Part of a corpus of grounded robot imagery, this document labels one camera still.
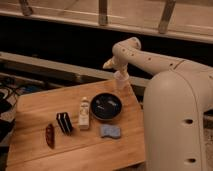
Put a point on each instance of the black round bowl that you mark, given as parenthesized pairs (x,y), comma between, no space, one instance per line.
(105,106)

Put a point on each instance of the clutter of cables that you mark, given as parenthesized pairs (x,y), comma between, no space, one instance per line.
(10,90)

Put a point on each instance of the white tube bottle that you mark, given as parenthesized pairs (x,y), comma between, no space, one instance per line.
(84,115)

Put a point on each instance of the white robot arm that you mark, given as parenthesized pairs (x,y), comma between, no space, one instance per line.
(175,99)

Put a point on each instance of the blue sponge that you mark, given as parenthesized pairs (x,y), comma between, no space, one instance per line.
(110,131)

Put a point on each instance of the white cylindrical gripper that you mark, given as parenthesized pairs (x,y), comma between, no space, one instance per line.
(120,79)

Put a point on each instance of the black white striped eraser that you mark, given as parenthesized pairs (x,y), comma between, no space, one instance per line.
(64,122)

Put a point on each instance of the wooden table board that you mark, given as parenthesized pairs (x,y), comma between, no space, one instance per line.
(81,150)

